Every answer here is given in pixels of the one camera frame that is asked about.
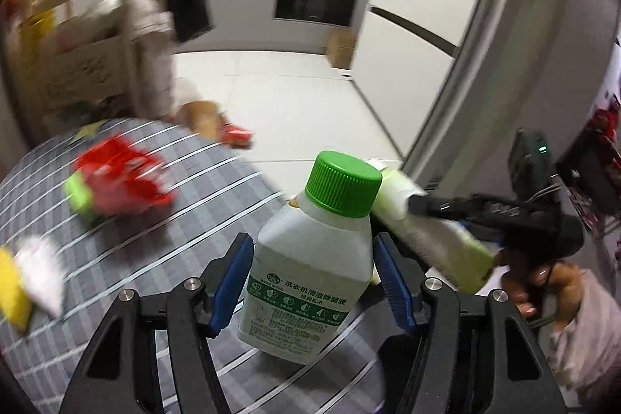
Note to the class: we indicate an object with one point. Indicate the red snack packet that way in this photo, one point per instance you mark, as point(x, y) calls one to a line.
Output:
point(126, 176)

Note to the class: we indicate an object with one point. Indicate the small red packet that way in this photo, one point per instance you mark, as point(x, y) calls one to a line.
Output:
point(236, 135)

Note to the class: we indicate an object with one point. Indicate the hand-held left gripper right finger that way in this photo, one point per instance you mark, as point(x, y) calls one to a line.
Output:
point(394, 292)

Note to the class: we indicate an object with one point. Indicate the brown paper bag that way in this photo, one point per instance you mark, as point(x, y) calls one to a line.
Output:
point(201, 119)

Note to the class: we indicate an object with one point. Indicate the red bag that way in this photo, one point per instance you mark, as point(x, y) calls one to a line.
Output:
point(604, 118)

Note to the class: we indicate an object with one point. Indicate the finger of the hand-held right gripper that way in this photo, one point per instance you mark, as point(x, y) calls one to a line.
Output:
point(461, 208)

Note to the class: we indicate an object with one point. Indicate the light green plastic cup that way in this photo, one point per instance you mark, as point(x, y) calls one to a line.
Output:
point(78, 198)

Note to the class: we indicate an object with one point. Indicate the white floral cloth bag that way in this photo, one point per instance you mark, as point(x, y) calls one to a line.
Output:
point(153, 60)

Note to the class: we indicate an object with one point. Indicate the light green bottle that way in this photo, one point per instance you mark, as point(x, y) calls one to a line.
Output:
point(451, 251)

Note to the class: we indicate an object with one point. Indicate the white crumpled wrapper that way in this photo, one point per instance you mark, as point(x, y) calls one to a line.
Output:
point(41, 273)

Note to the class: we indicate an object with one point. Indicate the cardboard box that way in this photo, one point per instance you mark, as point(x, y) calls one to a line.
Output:
point(341, 49)

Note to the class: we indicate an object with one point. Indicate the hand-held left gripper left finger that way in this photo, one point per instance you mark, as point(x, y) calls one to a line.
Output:
point(230, 285)

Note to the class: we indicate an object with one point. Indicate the yellow packet in trolley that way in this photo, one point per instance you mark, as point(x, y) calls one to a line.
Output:
point(36, 22)

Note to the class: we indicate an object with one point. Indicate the white bottle green cap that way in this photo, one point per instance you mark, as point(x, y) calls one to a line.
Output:
point(301, 259)

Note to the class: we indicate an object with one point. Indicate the person's right hand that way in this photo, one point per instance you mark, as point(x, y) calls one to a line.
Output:
point(558, 288)

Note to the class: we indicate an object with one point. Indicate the person's right forearm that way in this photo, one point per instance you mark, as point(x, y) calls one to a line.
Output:
point(592, 336)

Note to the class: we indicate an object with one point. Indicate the white kitchen base cabinet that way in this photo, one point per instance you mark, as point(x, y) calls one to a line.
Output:
point(242, 6)

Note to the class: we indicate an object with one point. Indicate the white refrigerator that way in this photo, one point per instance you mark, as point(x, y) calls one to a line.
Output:
point(417, 31)

